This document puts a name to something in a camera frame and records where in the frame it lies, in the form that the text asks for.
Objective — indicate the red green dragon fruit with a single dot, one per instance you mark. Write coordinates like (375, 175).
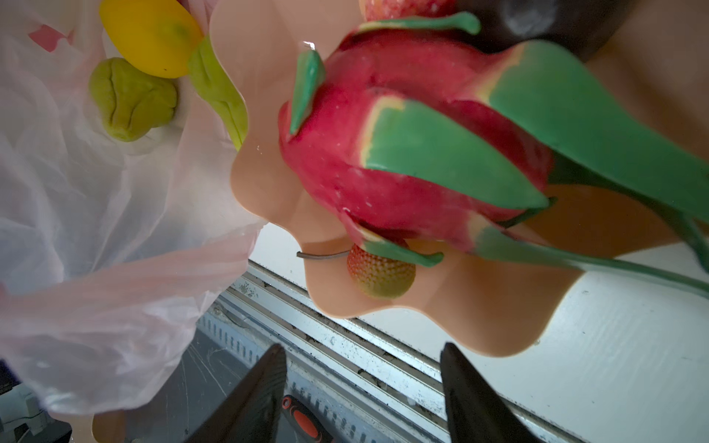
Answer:
(407, 132)

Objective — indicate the peach wavy fruit plate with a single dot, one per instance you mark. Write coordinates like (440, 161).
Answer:
(492, 307)

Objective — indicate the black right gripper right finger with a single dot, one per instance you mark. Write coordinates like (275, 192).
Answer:
(475, 412)

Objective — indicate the red yellow peach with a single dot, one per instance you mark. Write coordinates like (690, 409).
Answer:
(394, 9)

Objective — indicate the dark purple plum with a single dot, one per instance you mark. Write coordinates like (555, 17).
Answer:
(580, 26)

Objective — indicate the orange black screwdriver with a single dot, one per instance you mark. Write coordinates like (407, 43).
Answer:
(304, 421)

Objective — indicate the yellow lemon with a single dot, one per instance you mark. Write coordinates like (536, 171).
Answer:
(157, 37)

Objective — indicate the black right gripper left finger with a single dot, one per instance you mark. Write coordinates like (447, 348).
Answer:
(252, 411)

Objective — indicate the pink plastic bag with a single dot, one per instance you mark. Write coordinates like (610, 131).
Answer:
(110, 251)

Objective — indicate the small red strawberry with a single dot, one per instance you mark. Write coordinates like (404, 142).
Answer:
(374, 276)

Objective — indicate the green pear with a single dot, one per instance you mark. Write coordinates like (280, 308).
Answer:
(214, 86)

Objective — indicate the green wrinkled fruit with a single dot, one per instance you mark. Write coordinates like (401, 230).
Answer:
(130, 102)

